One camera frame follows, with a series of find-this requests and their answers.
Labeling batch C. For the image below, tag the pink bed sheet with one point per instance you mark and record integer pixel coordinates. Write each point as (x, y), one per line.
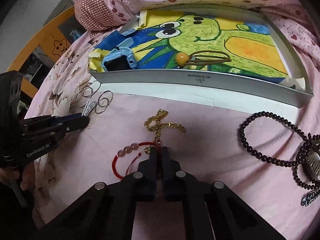
(209, 150)

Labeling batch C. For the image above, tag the yellow wooden bed frame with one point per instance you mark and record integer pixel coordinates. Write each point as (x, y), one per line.
(51, 44)

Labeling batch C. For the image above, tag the light blue kids smartwatch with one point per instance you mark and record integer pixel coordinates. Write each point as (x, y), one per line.
(120, 57)

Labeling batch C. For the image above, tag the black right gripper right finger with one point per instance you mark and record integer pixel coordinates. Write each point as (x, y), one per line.
(211, 211)

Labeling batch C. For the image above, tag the rhinestone hair pin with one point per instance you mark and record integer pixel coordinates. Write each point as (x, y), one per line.
(309, 198)

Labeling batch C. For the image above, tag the person's left hand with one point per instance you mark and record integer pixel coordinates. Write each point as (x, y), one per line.
(28, 176)

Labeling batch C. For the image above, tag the green cartoon drawing paper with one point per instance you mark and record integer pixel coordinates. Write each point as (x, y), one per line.
(167, 39)

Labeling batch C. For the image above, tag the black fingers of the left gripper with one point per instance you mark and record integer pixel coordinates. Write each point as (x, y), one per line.
(70, 123)

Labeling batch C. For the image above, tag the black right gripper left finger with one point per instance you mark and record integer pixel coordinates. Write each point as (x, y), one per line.
(106, 211)

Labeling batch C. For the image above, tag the grey shallow box tray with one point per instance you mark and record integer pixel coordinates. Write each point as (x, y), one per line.
(295, 90)

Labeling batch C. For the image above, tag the silver hair clip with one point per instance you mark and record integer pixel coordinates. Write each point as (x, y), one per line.
(312, 163)

